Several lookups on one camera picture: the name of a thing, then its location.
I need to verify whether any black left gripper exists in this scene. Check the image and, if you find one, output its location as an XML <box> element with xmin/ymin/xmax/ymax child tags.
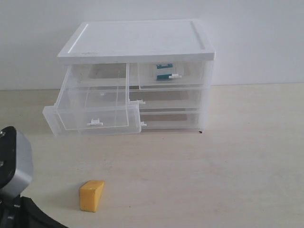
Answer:
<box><xmin>0</xmin><ymin>195</ymin><xmax>66</xmax><ymax>228</ymax></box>

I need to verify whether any clear drawer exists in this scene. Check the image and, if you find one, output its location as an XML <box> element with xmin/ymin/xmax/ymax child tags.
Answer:
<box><xmin>141</xmin><ymin>111</ymin><xmax>204</xmax><ymax>131</ymax></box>
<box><xmin>129</xmin><ymin>62</ymin><xmax>205</xmax><ymax>90</ymax></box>
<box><xmin>43</xmin><ymin>64</ymin><xmax>142</xmax><ymax>136</ymax></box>
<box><xmin>129</xmin><ymin>90</ymin><xmax>204</xmax><ymax>109</ymax></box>

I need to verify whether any white capped small bottle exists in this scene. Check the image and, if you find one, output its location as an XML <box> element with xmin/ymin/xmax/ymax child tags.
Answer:
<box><xmin>153</xmin><ymin>63</ymin><xmax>184</xmax><ymax>81</ymax></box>

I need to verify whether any yellow cheese wedge block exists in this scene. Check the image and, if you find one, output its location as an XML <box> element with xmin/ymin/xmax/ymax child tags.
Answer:
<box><xmin>79</xmin><ymin>180</ymin><xmax>105</xmax><ymax>212</ymax></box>

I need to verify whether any clear bottom drawer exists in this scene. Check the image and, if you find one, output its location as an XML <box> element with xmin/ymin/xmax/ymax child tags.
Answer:
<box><xmin>141</xmin><ymin>111</ymin><xmax>204</xmax><ymax>131</ymax></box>

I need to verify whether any white plastic drawer cabinet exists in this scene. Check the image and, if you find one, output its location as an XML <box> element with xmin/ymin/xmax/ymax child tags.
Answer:
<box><xmin>57</xmin><ymin>19</ymin><xmax>215</xmax><ymax>132</ymax></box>

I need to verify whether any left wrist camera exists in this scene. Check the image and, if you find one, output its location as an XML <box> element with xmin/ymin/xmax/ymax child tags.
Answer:
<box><xmin>0</xmin><ymin>126</ymin><xmax>33</xmax><ymax>199</ymax></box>

